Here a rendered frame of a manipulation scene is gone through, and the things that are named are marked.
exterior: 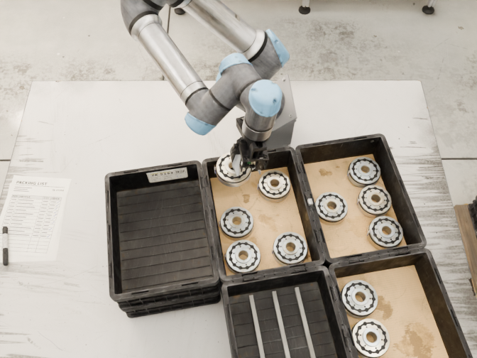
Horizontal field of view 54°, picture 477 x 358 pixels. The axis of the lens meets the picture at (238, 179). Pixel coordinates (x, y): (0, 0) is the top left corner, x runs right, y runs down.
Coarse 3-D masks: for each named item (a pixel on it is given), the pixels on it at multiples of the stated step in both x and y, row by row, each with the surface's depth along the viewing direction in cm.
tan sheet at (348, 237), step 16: (336, 160) 159; (352, 160) 159; (320, 176) 156; (336, 176) 156; (320, 192) 153; (336, 192) 153; (352, 192) 153; (352, 208) 150; (336, 224) 147; (352, 224) 147; (368, 224) 147; (336, 240) 145; (352, 240) 145; (336, 256) 142
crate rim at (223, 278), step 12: (204, 168) 146; (204, 180) 144; (300, 180) 144; (312, 216) 138; (216, 228) 136; (312, 228) 136; (216, 240) 134; (216, 252) 132; (300, 264) 131; (312, 264) 131; (228, 276) 129; (240, 276) 129; (252, 276) 129
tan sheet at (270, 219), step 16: (256, 176) 156; (288, 176) 156; (224, 192) 153; (240, 192) 153; (256, 192) 153; (224, 208) 150; (256, 208) 150; (272, 208) 150; (288, 208) 150; (256, 224) 147; (272, 224) 147; (288, 224) 147; (224, 240) 145; (256, 240) 145; (272, 240) 145; (240, 256) 142; (272, 256) 142
